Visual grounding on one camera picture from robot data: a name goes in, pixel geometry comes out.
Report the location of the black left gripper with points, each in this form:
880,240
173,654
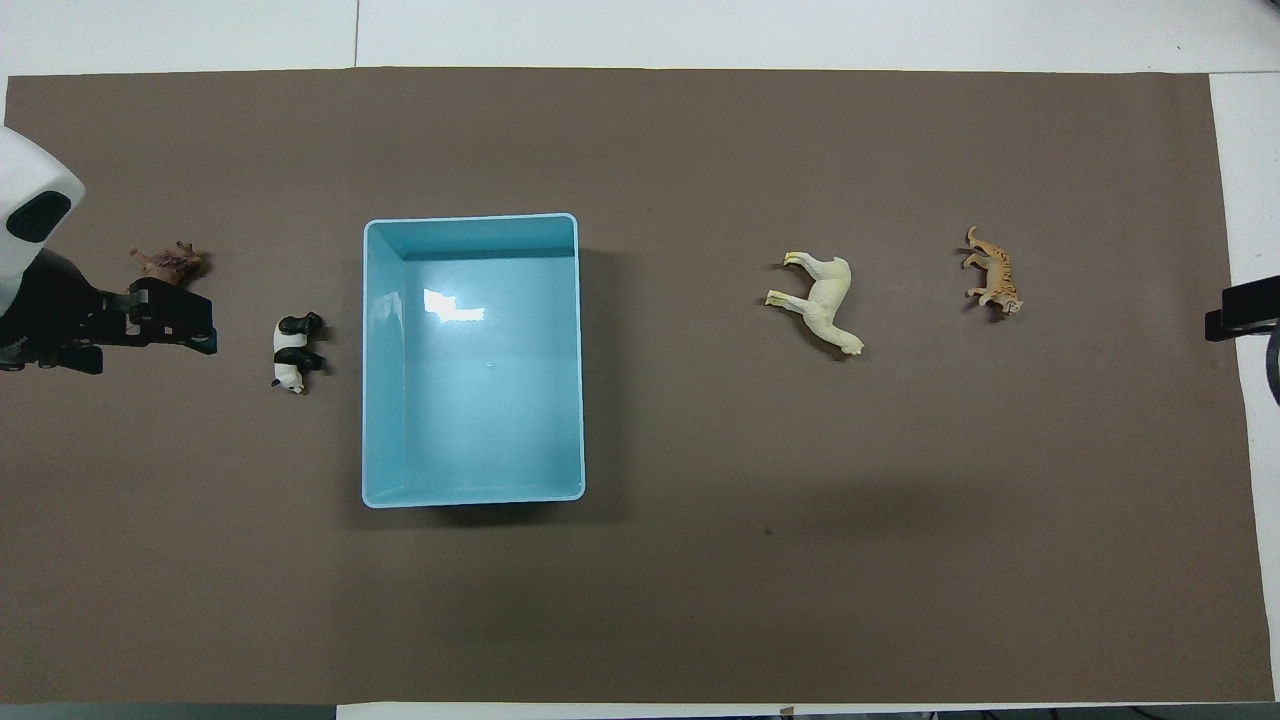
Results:
50,310

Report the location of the brown lion toy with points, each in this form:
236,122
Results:
170,264

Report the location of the black and white panda toy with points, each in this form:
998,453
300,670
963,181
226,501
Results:
289,358

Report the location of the orange striped tiger toy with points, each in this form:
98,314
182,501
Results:
996,275

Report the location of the cream llama toy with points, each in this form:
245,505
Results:
828,300

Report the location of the light blue storage box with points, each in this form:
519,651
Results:
470,400

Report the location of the brown paper table mat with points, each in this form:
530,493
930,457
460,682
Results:
800,520

